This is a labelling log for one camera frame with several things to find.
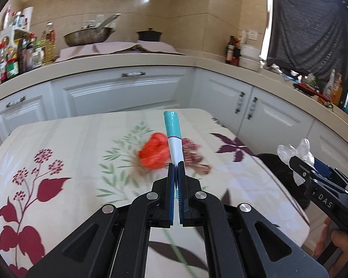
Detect white plastic bag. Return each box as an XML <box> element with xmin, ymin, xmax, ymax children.
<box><xmin>277</xmin><ymin>138</ymin><xmax>314</xmax><ymax>169</ymax></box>

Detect white teal small tube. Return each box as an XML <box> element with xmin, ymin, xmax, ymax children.
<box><xmin>163</xmin><ymin>111</ymin><xmax>184</xmax><ymax>167</ymax></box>

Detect black trash bin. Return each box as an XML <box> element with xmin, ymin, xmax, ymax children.
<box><xmin>256</xmin><ymin>153</ymin><xmax>310</xmax><ymax>210</ymax></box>

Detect person's right hand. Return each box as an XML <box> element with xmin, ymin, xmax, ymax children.
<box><xmin>313</xmin><ymin>217</ymin><xmax>348</xmax><ymax>277</ymax></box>

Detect white cabinet door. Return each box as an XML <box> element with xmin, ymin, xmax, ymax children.
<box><xmin>239</xmin><ymin>88</ymin><xmax>314</xmax><ymax>146</ymax></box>

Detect orange detergent bottle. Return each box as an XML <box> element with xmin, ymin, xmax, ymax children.
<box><xmin>331</xmin><ymin>73</ymin><xmax>343</xmax><ymax>105</ymax></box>

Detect white spray bottle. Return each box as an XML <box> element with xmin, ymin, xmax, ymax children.
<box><xmin>322</xmin><ymin>69</ymin><xmax>335</xmax><ymax>101</ymax></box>

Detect red tray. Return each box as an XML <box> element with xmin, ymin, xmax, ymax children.
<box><xmin>293</xmin><ymin>83</ymin><xmax>326</xmax><ymax>99</ymax></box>

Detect red white twine bundle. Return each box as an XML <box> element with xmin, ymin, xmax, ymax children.
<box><xmin>182</xmin><ymin>138</ymin><xmax>212</xmax><ymax>175</ymax></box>

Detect crumpled red plastic bag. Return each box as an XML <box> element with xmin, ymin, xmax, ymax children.
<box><xmin>138</xmin><ymin>133</ymin><xmax>170</xmax><ymax>170</ymax></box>

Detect white stacked bowls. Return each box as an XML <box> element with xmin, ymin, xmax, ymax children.
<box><xmin>239</xmin><ymin>44</ymin><xmax>260</xmax><ymax>72</ymax></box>

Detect dark sauce bottle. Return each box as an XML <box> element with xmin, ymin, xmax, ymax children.
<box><xmin>226</xmin><ymin>36</ymin><xmax>235</xmax><ymax>64</ymax></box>

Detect dark hanging cloth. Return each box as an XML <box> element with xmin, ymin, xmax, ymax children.
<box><xmin>267</xmin><ymin>0</ymin><xmax>348</xmax><ymax>87</ymax></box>

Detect pink stove cover cloth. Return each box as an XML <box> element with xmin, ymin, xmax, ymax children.
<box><xmin>56</xmin><ymin>40</ymin><xmax>183</xmax><ymax>62</ymax></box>

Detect black pot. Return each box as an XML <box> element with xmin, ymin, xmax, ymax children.
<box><xmin>136</xmin><ymin>28</ymin><xmax>162</xmax><ymax>42</ymax></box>

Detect steel wok pan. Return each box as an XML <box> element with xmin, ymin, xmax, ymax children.
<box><xmin>63</xmin><ymin>13</ymin><xmax>121</xmax><ymax>47</ymax></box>

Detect cooking oil bottle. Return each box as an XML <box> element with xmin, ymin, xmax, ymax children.
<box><xmin>42</xmin><ymin>21</ymin><xmax>55</xmax><ymax>65</ymax></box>

